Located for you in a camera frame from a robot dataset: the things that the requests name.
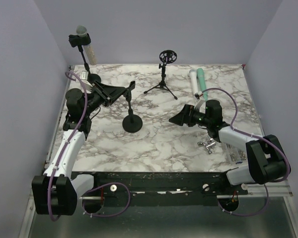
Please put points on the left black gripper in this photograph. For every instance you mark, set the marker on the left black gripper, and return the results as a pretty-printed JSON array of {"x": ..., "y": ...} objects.
[{"x": 108, "y": 93}]

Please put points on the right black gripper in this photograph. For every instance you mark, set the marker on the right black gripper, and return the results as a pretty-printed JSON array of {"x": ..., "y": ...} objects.
[{"x": 186, "y": 116}]

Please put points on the white microphone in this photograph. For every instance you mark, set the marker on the white microphone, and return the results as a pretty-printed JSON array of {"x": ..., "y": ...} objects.
[{"x": 194, "y": 83}]

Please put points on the mint green microphone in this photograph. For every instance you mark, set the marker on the mint green microphone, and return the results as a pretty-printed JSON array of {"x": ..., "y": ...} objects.
[{"x": 201, "y": 78}]

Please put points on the black tripod shock mount stand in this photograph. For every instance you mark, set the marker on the black tripod shock mount stand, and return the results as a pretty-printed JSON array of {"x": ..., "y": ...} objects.
[{"x": 166, "y": 57}]

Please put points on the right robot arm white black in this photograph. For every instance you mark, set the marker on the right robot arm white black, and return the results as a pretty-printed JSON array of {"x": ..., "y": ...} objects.
[{"x": 265, "y": 162}]

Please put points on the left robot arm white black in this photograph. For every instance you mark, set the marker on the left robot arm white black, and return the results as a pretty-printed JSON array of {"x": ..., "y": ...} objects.
[{"x": 67, "y": 143}]

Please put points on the black round base clip stand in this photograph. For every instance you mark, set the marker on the black round base clip stand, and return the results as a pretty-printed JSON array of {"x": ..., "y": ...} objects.
[{"x": 76, "y": 41}]

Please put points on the glitter silver mesh microphone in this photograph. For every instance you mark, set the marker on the glitter silver mesh microphone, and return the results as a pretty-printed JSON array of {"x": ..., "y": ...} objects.
[{"x": 81, "y": 31}]

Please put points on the chrome faucet fitting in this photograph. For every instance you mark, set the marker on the chrome faucet fitting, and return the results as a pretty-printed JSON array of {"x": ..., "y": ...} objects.
[{"x": 208, "y": 145}]

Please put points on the clear screw organizer box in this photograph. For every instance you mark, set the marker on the clear screw organizer box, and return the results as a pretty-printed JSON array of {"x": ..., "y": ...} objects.
[{"x": 235, "y": 156}]

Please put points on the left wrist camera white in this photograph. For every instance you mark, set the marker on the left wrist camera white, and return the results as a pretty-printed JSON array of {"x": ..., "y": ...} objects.
[{"x": 87, "y": 84}]

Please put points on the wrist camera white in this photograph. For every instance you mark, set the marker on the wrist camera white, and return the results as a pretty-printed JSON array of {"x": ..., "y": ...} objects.
[
  {"x": 87, "y": 84},
  {"x": 199, "y": 100}
]

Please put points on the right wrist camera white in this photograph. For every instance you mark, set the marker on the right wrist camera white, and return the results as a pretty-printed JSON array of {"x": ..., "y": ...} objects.
[{"x": 199, "y": 100}]

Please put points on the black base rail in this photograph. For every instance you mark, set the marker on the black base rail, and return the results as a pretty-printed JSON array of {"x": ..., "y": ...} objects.
[{"x": 125, "y": 189}]

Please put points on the aluminium extrusion frame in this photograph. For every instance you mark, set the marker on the aluminium extrusion frame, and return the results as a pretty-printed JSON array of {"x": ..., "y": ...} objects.
[{"x": 30, "y": 209}]

